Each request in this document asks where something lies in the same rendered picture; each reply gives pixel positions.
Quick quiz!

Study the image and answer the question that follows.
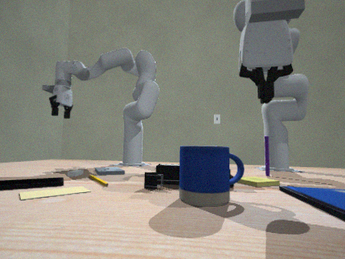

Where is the yellow sticky note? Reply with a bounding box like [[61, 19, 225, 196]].
[[239, 177, 280, 187]]

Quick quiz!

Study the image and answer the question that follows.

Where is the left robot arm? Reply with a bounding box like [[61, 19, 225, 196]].
[[233, 0, 309, 171]]

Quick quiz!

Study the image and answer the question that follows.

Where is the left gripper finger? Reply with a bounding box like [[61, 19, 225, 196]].
[[265, 64, 293, 103], [239, 63, 268, 103]]

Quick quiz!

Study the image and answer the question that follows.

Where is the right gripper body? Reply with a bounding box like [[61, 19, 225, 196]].
[[53, 84, 72, 107]]

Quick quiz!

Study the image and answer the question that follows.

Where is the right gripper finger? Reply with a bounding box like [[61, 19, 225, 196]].
[[64, 106, 73, 119], [49, 95, 60, 116]]

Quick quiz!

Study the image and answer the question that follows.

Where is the blue notebook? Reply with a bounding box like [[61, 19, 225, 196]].
[[279, 186, 345, 221]]

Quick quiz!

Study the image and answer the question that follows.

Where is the yellow pencil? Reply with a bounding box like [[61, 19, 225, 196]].
[[89, 175, 108, 186]]

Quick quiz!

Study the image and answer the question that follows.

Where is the blue mug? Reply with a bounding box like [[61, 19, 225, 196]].
[[179, 146, 245, 206]]

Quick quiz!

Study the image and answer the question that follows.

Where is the black binder clip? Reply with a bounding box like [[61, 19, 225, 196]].
[[144, 172, 163, 189]]

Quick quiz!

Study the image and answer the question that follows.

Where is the black rectangular slab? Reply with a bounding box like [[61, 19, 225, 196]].
[[0, 177, 64, 190]]

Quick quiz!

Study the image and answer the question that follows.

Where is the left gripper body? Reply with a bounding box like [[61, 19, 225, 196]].
[[238, 20, 293, 74]]

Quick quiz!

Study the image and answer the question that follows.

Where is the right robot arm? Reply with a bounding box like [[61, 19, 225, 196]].
[[55, 48, 159, 166]]

